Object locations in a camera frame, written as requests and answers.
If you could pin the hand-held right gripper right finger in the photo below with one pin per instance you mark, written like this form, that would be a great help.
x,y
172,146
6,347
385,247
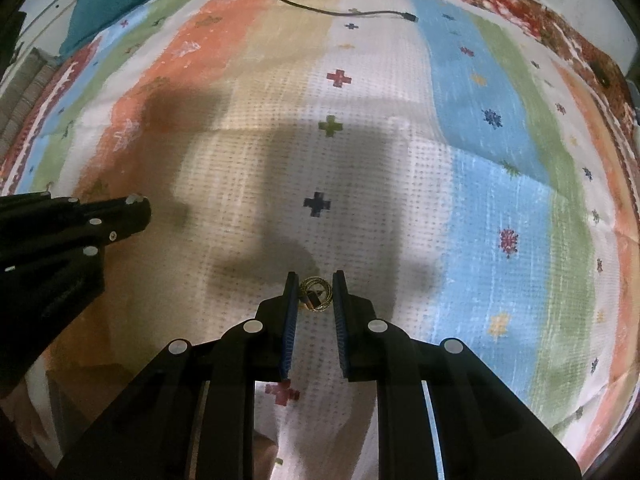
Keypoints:
x,y
341,320

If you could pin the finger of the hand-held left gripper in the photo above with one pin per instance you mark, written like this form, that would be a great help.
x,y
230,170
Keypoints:
x,y
75,262
125,217

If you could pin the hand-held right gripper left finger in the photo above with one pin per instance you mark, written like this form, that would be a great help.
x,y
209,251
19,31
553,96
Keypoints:
x,y
290,320

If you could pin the brown striped cushion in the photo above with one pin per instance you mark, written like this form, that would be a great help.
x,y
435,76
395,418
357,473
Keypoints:
x,y
25,100

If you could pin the striped colourful blanket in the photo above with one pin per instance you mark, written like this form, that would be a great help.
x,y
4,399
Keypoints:
x,y
350,160

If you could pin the teal cloth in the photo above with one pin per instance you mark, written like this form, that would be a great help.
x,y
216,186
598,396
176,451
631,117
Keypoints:
x,y
115,0

